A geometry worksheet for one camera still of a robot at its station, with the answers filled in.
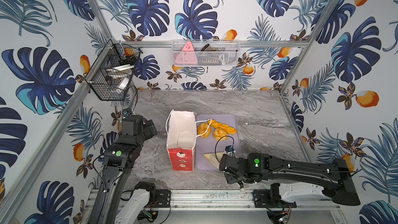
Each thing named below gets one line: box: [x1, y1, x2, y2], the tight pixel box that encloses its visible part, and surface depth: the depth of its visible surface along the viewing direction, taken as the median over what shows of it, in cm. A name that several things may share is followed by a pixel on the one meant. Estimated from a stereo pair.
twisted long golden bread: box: [207, 119, 238, 135], surface depth 100 cm
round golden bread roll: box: [197, 122, 212, 138], surface depth 99 cm
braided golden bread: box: [212, 127, 228, 142], surface depth 95 cm
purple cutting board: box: [195, 114, 243, 172], surface depth 98 cm
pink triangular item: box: [173, 40, 198, 66], surface depth 92 cm
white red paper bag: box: [165, 110, 197, 172], surface depth 79 cm
